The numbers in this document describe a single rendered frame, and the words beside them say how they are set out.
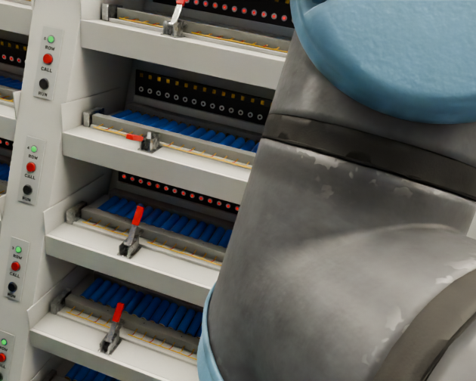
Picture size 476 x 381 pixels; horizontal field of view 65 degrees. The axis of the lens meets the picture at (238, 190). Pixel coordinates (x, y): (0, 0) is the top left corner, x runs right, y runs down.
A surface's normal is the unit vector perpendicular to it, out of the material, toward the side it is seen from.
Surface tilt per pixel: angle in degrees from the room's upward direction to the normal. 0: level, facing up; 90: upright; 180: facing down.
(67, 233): 18
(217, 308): 86
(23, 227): 90
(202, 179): 108
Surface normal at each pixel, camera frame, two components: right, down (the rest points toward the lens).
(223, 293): -0.91, -0.23
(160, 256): 0.16, -0.88
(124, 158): -0.27, 0.40
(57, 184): 0.95, 0.26
